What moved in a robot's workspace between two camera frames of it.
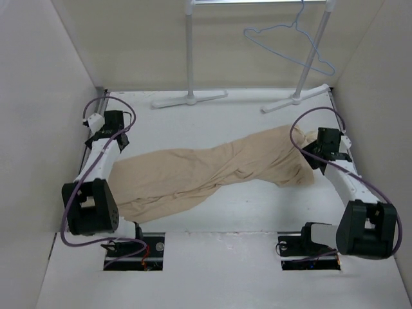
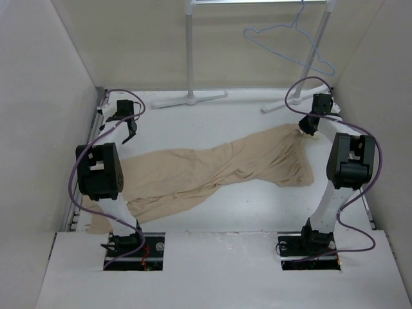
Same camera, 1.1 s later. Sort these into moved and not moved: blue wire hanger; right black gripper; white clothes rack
Moved: right black gripper
Not moved: blue wire hanger; white clothes rack
